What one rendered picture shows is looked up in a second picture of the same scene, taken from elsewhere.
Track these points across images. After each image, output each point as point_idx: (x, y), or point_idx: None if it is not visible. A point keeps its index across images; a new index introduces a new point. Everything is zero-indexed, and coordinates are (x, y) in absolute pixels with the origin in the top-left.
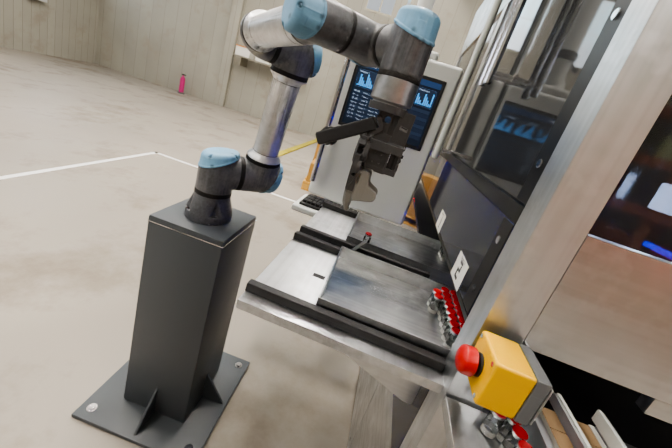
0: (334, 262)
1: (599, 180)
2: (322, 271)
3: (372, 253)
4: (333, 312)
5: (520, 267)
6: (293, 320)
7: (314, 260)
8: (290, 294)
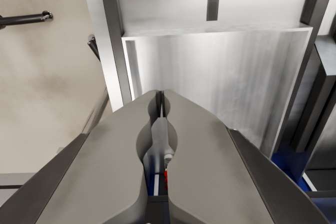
0: (234, 31)
1: None
2: (230, 11)
3: (325, 78)
4: (124, 59)
5: None
6: (92, 13)
7: None
8: None
